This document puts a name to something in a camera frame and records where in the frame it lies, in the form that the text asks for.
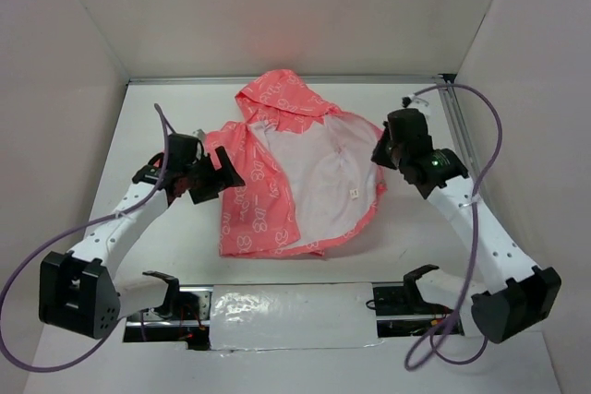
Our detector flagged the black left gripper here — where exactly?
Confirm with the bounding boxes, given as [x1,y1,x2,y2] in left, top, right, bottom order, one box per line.
[183,146,244,205]

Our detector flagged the pink hooded jacket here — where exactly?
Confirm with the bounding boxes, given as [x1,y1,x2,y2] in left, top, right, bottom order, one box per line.
[205,69,387,259]

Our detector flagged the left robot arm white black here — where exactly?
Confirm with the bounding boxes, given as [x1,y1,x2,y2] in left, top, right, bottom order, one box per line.
[39,134,245,340]

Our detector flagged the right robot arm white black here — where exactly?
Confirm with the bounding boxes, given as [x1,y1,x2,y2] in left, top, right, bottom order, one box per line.
[372,108,561,344]

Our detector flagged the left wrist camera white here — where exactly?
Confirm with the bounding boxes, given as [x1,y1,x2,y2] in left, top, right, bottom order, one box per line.
[193,129,207,142]

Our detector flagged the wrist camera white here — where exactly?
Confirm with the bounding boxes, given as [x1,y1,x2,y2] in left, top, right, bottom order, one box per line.
[402,94,431,116]
[193,129,207,142]

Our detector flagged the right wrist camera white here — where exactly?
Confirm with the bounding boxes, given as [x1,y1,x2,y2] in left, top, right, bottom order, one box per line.
[402,94,431,116]

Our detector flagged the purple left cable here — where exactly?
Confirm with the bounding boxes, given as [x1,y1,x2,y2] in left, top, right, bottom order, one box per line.
[0,102,175,373]

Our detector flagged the purple cable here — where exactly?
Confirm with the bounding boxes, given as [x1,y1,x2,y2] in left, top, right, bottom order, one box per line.
[0,102,175,373]
[404,83,504,371]

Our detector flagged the aluminium frame rail back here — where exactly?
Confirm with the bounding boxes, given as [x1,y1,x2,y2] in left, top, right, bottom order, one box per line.
[128,75,444,85]

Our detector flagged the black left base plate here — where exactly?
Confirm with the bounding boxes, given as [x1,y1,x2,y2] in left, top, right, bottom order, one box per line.
[124,285,216,352]

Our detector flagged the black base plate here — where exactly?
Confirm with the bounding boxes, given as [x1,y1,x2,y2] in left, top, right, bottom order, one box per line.
[124,285,216,352]
[366,282,452,338]

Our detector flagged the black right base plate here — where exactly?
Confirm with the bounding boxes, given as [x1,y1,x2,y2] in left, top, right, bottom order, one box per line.
[366,282,452,338]

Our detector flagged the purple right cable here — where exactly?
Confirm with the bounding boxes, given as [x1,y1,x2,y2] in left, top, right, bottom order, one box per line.
[404,83,504,371]

